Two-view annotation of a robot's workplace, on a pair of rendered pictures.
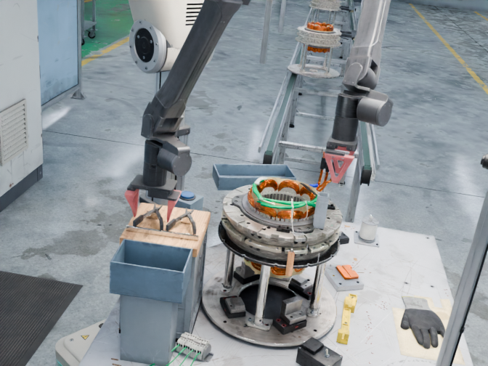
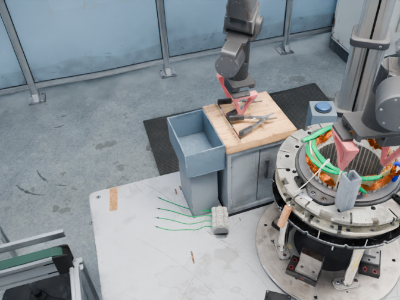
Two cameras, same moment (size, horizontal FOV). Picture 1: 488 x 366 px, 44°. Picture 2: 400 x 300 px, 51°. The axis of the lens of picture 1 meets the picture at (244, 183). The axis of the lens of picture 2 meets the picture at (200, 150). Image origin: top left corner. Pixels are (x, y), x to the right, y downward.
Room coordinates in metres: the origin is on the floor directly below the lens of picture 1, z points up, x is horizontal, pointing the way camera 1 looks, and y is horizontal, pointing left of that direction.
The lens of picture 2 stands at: (0.89, -0.62, 1.78)
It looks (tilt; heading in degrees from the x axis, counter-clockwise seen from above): 43 degrees down; 70
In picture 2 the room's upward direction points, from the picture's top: 3 degrees counter-clockwise
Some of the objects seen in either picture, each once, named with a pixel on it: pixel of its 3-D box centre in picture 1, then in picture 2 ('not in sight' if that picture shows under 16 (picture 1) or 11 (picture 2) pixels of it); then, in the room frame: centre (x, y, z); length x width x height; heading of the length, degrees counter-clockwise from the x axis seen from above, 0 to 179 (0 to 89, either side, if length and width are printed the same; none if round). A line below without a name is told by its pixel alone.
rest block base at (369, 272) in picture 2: (303, 289); (369, 261); (1.50, -0.21, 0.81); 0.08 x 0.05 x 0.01; 48
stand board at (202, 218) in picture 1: (167, 228); (247, 121); (1.33, 0.18, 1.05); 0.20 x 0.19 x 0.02; 176
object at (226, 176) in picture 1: (249, 210); not in sight; (1.74, -0.03, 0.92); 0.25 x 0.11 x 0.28; 105
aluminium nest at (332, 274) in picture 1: (342, 276); not in sight; (1.62, -0.34, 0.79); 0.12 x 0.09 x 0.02; 19
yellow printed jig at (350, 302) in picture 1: (348, 315); not in sight; (1.41, -0.33, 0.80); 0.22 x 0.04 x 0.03; 168
